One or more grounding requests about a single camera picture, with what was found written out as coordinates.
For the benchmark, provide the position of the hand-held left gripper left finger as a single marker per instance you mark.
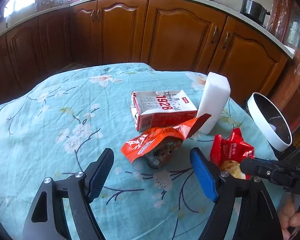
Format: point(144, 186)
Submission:
point(100, 177)

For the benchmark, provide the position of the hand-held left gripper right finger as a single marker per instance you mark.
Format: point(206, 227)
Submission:
point(205, 177)

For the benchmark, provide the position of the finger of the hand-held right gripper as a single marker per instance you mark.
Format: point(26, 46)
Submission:
point(265, 170)

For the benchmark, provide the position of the red snack wrapper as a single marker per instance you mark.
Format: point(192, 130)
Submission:
point(227, 150)

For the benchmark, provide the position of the white-rimmed trash bin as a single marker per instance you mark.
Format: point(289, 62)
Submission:
point(260, 120)

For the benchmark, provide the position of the orange snack wrapper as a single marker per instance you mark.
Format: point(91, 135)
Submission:
point(140, 145)

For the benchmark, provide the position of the person's right hand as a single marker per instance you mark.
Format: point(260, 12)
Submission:
point(288, 215)

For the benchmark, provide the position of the white foam block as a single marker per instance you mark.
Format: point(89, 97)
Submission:
point(213, 100)

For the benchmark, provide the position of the light blue floral tablecloth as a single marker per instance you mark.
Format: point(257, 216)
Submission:
point(65, 105)

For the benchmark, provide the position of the red and white carton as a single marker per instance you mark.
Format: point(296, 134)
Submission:
point(162, 102)

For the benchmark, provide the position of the wooden glass door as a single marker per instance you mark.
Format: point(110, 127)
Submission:
point(297, 30)

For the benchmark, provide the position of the steel cooking pot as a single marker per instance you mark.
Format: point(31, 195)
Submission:
point(253, 10)

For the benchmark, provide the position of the wooden base cabinets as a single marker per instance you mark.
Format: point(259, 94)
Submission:
point(180, 35)

